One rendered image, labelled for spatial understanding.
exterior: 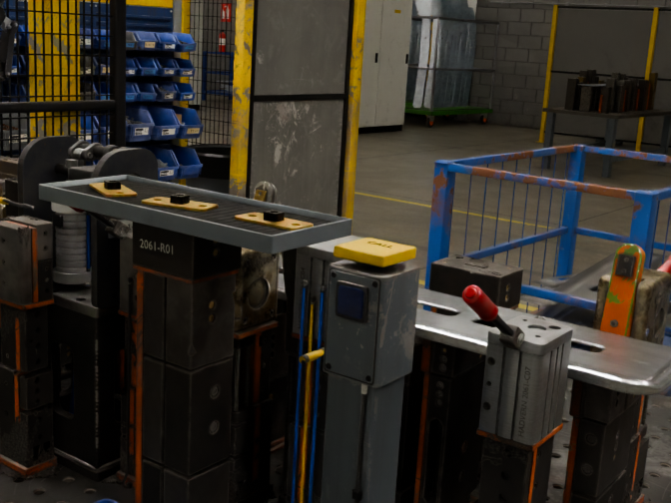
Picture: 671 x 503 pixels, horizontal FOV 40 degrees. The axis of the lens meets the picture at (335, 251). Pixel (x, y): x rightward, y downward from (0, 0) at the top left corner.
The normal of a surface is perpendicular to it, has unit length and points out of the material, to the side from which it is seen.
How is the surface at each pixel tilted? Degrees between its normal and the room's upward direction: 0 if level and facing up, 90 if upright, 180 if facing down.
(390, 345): 90
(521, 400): 90
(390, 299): 90
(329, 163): 91
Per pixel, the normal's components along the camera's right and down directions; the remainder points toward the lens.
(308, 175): 0.76, 0.20
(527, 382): -0.59, 0.15
